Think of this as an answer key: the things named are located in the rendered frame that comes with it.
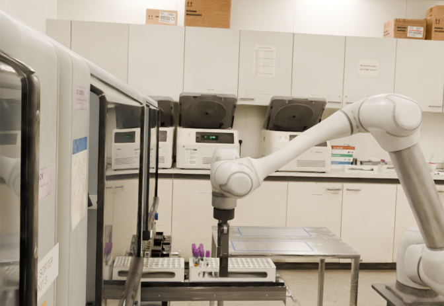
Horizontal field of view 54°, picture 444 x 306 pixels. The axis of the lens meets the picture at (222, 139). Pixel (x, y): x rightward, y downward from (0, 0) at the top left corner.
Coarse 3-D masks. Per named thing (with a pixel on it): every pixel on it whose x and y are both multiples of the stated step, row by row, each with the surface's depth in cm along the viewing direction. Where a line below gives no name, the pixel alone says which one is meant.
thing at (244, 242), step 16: (240, 240) 197; (256, 240) 198; (272, 240) 199; (288, 240) 200; (304, 240) 201; (320, 240) 202; (336, 240) 203; (240, 256) 178; (256, 256) 178; (272, 256) 179; (288, 256) 179; (304, 256) 180; (320, 256) 181; (336, 256) 181; (352, 256) 182; (320, 272) 225; (352, 272) 184; (320, 288) 226; (352, 288) 183; (320, 304) 226; (352, 304) 183
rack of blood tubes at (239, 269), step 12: (192, 264) 149; (204, 264) 150; (216, 264) 151; (228, 264) 151; (240, 264) 151; (252, 264) 152; (264, 264) 152; (192, 276) 146; (216, 276) 149; (228, 276) 154; (240, 276) 155; (252, 276) 155; (264, 276) 156
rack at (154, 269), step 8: (144, 264) 148; (152, 264) 149; (160, 264) 149; (168, 264) 149; (176, 264) 149; (144, 272) 154; (152, 272) 155; (160, 272) 155; (168, 272) 155; (176, 272) 146; (144, 280) 145; (152, 280) 145; (160, 280) 145; (168, 280) 146; (176, 280) 146
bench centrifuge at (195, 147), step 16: (192, 96) 393; (208, 96) 394; (224, 96) 395; (192, 112) 413; (208, 112) 413; (224, 112) 414; (192, 128) 388; (208, 128) 435; (224, 128) 426; (176, 144) 428; (192, 144) 379; (208, 144) 380; (224, 144) 382; (176, 160) 380; (192, 160) 379; (208, 160) 381
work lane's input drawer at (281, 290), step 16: (144, 288) 143; (160, 288) 144; (176, 288) 144; (192, 288) 145; (208, 288) 145; (224, 288) 146; (240, 288) 146; (256, 288) 147; (272, 288) 147; (288, 288) 160
